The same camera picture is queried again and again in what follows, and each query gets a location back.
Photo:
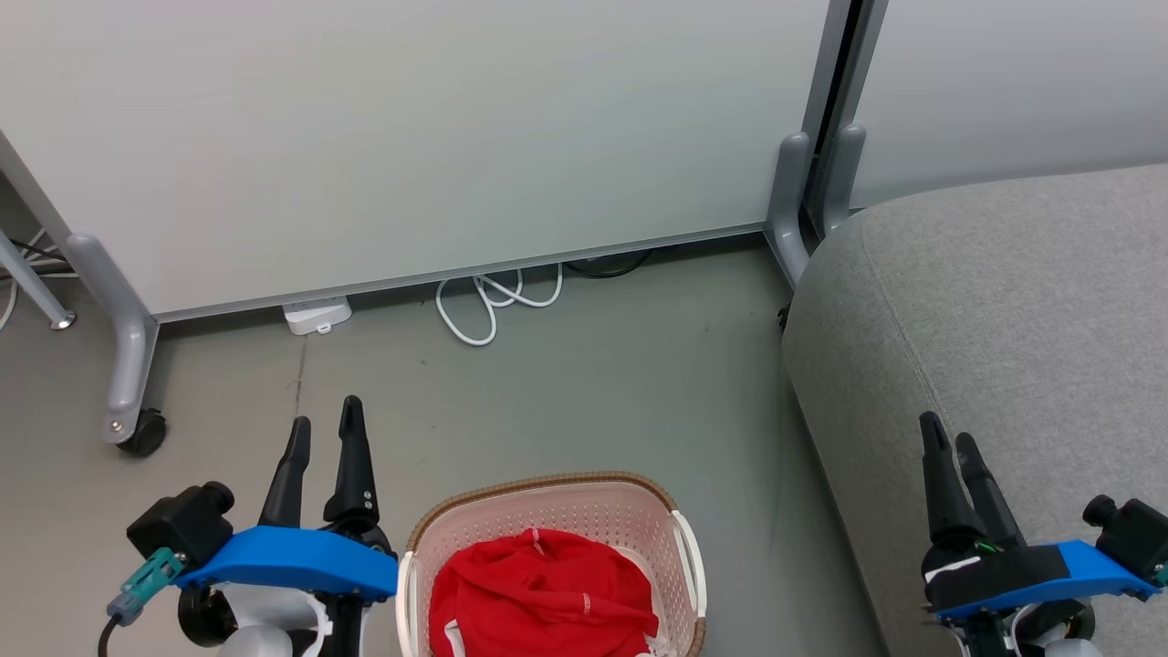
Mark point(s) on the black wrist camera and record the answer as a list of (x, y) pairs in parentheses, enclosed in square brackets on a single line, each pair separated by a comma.
[(1136, 538), (178, 520)]

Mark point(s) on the grey partition leg with caster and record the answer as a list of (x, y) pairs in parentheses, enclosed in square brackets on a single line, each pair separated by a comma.
[(123, 319)]

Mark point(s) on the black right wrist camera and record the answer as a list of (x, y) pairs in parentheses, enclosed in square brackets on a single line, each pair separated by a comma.
[(1136, 538)]

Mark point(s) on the slanted metal table leg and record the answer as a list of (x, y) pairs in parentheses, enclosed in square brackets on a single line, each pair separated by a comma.
[(32, 287)]

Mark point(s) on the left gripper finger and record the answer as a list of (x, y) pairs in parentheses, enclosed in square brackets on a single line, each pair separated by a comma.
[(287, 484), (353, 474)]

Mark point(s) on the black caster wheel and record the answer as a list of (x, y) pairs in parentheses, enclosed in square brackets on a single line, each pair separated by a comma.
[(146, 436)]

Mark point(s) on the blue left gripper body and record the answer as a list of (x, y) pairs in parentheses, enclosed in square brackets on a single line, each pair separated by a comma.
[(292, 561)]

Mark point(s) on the wide white partition panel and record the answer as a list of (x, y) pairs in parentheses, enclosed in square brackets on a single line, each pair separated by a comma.
[(411, 137)]

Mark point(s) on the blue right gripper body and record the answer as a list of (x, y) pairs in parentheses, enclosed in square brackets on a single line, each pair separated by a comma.
[(1013, 575)]

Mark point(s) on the grey fabric sofa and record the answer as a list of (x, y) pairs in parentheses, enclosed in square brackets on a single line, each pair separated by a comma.
[(1004, 347)]

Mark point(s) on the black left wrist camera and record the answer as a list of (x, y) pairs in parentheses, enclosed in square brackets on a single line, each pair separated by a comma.
[(178, 520)]

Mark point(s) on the beige plastic laundry basket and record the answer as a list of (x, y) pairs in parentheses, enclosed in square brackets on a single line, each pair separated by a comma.
[(584, 502)]

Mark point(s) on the white power strip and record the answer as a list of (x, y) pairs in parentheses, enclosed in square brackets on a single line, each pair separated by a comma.
[(317, 316)]

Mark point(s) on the red garment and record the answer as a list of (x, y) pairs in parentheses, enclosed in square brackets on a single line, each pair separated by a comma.
[(538, 593)]

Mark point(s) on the narrow white partition panel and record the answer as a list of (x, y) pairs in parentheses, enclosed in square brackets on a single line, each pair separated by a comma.
[(1013, 82)]

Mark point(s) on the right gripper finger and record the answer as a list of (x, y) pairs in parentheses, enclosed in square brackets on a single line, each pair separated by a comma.
[(990, 506), (944, 497)]

